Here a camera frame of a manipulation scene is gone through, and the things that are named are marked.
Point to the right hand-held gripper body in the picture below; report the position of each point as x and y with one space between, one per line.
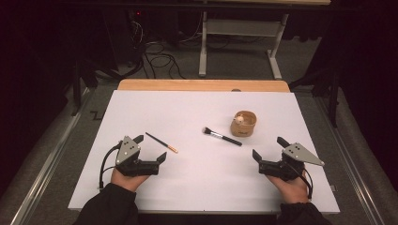
281 168

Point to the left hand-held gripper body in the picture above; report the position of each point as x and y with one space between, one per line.
137 167

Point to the black makeup brush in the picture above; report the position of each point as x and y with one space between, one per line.
225 138

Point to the person's left hand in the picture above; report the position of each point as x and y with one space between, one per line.
126 182

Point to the person's right hand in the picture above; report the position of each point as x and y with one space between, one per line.
294 191

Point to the white table sheet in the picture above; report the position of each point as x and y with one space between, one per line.
194 175

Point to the black metal stand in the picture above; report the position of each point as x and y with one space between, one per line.
334 93
76 90

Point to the wooden table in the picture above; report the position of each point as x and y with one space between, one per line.
203 85

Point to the metal floor rail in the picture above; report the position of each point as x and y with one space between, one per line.
47 175
353 162

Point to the white desk frame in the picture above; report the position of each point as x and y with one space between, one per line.
241 27

